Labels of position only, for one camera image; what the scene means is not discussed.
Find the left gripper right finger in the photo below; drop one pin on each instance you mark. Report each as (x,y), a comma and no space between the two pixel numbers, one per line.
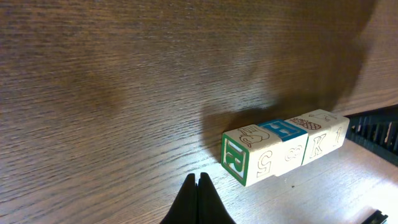
(210,209)

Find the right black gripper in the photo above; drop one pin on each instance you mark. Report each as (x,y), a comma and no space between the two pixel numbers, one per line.
(376,131)

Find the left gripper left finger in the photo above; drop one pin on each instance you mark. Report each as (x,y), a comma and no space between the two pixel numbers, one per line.
(184,207)

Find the wooden block red letter side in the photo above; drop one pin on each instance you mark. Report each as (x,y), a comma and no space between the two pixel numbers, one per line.
(249,153)

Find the wooden block red trim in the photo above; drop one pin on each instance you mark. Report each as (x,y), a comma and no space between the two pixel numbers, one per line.
(338,127)

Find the wooden block pineapple K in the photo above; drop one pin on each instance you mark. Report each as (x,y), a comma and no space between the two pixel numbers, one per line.
(317,132)

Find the wooden block blue H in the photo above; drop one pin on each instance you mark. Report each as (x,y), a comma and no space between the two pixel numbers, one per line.
(291,150)

